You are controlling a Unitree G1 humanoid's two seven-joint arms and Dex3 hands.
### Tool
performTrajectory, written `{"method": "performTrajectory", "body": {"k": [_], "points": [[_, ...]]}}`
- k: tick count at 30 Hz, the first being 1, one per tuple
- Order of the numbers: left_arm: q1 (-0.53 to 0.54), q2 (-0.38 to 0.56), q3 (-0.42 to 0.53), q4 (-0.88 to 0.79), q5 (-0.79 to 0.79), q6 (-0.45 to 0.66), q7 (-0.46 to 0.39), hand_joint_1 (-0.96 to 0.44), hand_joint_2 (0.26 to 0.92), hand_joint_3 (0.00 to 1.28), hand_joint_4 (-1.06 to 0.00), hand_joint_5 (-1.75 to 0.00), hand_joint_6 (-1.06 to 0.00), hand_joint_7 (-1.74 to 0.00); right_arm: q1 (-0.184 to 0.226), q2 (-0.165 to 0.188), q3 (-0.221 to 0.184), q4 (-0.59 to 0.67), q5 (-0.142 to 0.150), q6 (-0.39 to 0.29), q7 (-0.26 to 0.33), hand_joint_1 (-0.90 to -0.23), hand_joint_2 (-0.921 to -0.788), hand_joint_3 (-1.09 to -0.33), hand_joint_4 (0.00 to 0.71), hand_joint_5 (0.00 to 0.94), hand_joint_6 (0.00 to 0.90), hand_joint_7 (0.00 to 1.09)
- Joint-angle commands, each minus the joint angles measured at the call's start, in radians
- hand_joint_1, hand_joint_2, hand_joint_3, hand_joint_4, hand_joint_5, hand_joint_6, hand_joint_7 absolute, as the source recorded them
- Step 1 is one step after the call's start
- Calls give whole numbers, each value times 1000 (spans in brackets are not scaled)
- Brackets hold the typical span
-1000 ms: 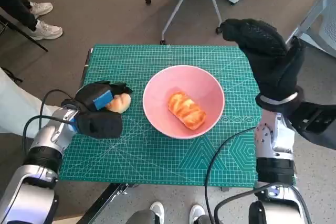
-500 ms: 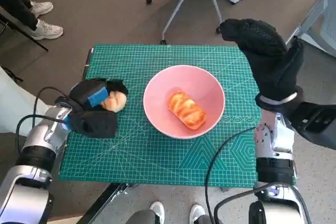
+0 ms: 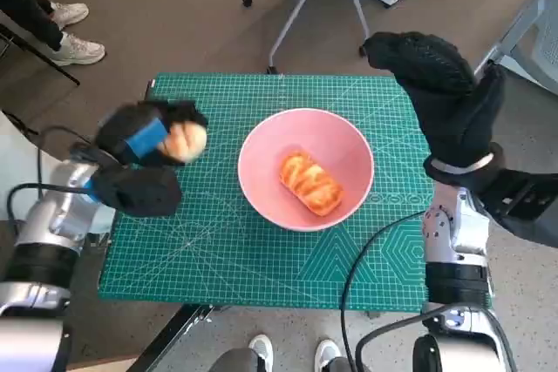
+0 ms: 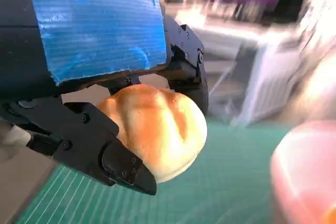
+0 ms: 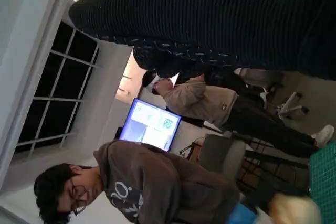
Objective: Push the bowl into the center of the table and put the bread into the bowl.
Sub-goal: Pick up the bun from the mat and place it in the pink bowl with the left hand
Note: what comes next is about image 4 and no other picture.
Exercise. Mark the bare left hand blue tape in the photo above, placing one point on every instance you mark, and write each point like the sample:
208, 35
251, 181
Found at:
92, 24

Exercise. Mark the pink bowl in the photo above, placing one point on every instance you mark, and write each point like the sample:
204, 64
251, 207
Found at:
302, 171

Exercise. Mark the long twisted orange bread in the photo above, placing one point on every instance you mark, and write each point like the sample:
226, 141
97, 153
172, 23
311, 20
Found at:
330, 217

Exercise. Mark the green cutting mat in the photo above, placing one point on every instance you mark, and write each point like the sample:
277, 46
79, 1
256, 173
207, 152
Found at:
210, 195

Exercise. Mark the round bread bun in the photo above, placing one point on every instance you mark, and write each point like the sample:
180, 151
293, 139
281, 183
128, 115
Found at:
157, 129

